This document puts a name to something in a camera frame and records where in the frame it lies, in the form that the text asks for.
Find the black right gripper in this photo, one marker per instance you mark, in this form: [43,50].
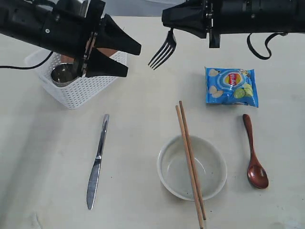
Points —
[197,17]

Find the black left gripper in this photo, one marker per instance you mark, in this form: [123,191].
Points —
[73,35]

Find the blue chips bag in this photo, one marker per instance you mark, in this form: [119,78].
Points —
[230,86]

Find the silver table knife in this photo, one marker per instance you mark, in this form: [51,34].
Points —
[95,170]

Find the white ceramic bowl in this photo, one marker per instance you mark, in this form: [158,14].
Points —
[173,170]

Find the dark red wooden spoon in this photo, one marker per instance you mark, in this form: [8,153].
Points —
[256,174]

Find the light wooden chopstick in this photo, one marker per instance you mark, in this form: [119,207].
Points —
[190,168]

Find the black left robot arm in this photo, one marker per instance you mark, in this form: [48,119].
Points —
[23,20]

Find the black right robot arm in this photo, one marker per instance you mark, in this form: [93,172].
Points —
[261,16]

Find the brown round plate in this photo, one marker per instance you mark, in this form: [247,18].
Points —
[105,51]

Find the stainless steel cup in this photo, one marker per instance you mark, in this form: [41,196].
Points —
[63,74]

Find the white perforated plastic basket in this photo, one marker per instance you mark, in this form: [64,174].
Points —
[76,93]

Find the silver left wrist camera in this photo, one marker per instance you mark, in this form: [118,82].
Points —
[77,7]

